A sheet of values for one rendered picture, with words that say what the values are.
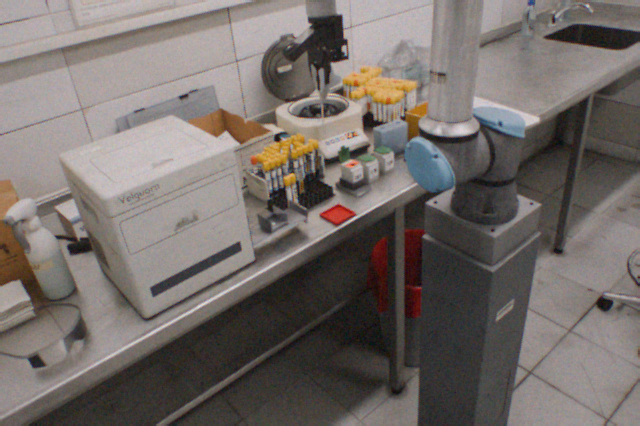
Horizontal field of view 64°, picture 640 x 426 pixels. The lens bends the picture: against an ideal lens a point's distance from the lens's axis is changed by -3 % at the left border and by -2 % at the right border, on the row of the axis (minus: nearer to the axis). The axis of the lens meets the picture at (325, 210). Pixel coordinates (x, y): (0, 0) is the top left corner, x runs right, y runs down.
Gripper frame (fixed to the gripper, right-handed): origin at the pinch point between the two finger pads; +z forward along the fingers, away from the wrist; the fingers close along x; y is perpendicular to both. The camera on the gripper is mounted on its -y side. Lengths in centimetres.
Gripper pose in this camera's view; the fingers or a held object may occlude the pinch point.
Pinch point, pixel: (321, 94)
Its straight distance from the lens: 142.8
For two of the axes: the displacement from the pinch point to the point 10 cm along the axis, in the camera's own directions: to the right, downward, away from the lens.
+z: 0.8, 8.5, 5.3
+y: 8.4, -3.4, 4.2
